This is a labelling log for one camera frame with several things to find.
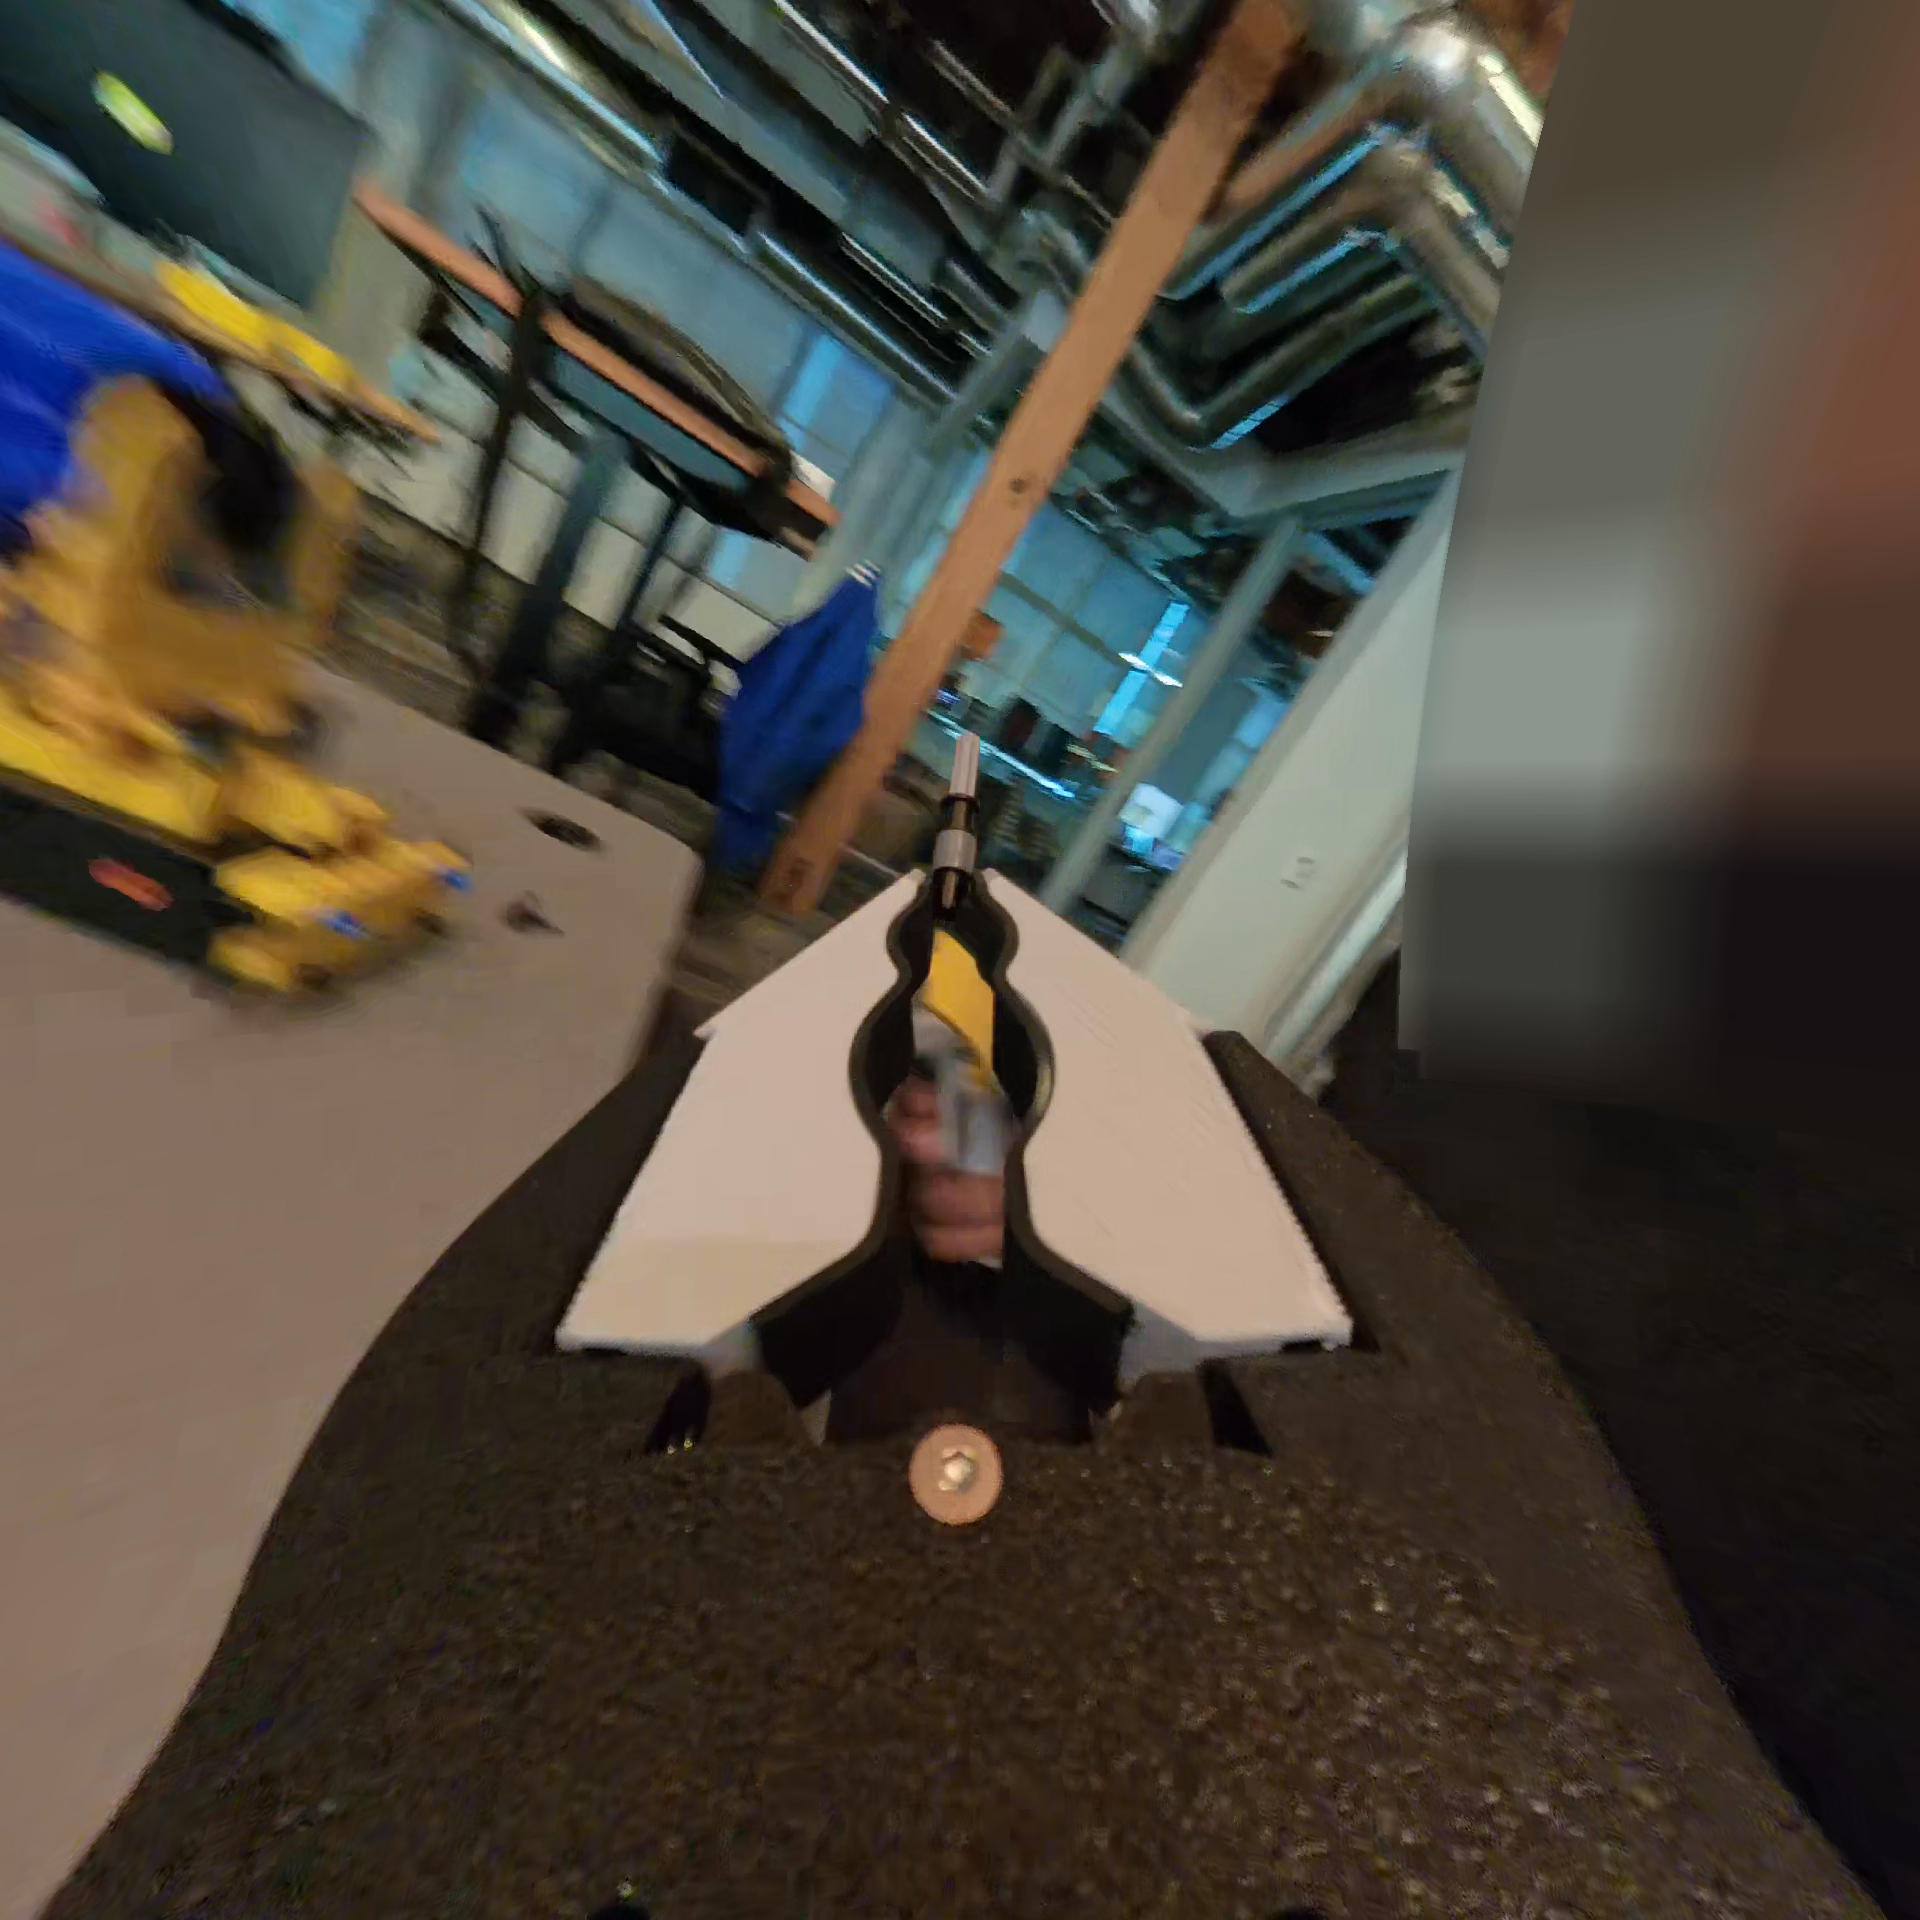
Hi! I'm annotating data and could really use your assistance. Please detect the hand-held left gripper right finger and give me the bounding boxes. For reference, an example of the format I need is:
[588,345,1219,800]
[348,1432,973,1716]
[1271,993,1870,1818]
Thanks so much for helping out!
[960,866,1359,1414]

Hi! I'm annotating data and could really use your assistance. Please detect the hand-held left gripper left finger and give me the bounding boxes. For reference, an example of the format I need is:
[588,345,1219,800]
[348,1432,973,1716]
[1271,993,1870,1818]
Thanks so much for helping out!
[555,866,950,1408]

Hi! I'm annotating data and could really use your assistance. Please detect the yellow curved toy panel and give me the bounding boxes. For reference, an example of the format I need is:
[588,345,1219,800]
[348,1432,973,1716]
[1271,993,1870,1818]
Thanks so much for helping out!
[919,929,1003,1089]

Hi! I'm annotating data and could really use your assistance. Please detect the yellow toy brick vehicle model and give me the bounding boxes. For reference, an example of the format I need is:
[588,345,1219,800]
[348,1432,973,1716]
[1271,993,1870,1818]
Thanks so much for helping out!
[0,263,473,1003]

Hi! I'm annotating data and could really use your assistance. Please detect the person's right forearm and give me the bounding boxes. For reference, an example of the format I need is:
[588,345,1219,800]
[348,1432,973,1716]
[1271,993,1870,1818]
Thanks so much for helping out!
[1318,1035,1920,1920]

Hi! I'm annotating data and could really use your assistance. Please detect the person's right hand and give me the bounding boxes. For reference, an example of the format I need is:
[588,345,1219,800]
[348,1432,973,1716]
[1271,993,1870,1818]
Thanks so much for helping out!
[884,1076,1009,1274]

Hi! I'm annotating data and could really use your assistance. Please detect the blue jacket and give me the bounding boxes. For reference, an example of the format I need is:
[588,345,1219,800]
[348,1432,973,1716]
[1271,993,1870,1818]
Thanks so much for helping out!
[709,568,884,880]

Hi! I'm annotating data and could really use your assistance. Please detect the black desk with wooden top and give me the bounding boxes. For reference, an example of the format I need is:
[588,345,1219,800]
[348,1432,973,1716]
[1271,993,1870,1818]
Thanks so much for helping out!
[352,176,841,783]

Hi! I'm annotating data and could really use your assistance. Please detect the metal ventilation ducts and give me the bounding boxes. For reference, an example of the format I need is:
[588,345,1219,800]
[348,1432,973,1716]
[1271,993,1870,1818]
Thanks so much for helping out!
[1141,0,1553,452]

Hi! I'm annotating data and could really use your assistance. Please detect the blue storage bin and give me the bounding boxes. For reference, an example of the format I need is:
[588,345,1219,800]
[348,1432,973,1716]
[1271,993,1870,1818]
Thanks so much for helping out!
[0,241,233,558]

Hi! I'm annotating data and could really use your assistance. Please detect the black monitor with yellow sticker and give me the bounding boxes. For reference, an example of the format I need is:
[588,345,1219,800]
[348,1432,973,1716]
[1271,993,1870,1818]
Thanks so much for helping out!
[0,0,374,308]

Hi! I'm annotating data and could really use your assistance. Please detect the wooden post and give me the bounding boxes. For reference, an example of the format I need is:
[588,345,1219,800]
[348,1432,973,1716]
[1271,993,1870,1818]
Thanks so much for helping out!
[753,0,1309,922]

